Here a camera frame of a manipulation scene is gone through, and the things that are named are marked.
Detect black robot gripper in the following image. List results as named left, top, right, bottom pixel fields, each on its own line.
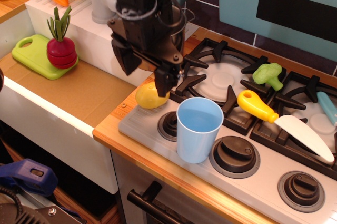
left=108, top=0, right=183, bottom=97

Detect yellow toy potato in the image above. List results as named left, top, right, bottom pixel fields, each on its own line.
left=135, top=82, right=170, bottom=109

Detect light blue plastic cup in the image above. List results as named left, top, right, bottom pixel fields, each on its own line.
left=176, top=97, right=224, bottom=164

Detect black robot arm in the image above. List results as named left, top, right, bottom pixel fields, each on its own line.
left=108, top=0, right=186, bottom=97

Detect stainless steel pot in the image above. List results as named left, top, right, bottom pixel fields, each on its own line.
left=139, top=4, right=196, bottom=73

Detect left black stove knob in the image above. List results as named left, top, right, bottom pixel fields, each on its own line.
left=157, top=111, right=177, bottom=142

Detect black stove knob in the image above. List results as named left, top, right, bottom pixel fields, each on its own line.
left=277, top=171, right=325, bottom=213
left=157, top=111, right=177, bottom=142
left=209, top=136, right=261, bottom=179

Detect left black stove grate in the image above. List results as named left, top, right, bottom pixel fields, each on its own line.
left=170, top=38, right=286, bottom=135

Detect white toy sink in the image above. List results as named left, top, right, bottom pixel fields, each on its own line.
left=1, top=0, right=149, bottom=194

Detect red toy radish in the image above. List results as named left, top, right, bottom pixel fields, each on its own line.
left=47, top=6, right=77, bottom=69

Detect green toy cutting board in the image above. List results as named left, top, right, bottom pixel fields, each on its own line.
left=12, top=34, right=79, bottom=80

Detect green toy broccoli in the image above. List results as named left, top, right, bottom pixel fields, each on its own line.
left=252, top=63, right=283, bottom=91

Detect middle black stove knob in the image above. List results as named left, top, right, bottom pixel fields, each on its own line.
left=209, top=136, right=261, bottom=179

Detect blue clamp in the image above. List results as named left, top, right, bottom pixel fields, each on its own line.
left=1, top=159, right=58, bottom=197

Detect teal toy microwave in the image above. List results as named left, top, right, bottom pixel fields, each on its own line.
left=219, top=0, right=336, bottom=61

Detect right black stove knob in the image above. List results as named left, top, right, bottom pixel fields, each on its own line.
left=277, top=171, right=325, bottom=213

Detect black oven door handle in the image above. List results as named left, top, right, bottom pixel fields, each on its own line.
left=127, top=181, right=183, bottom=224

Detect yellow handled toy knife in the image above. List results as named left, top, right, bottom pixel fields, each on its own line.
left=236, top=90, right=334, bottom=164

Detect teal handled utensil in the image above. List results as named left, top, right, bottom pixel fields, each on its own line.
left=317, top=92, right=336, bottom=127

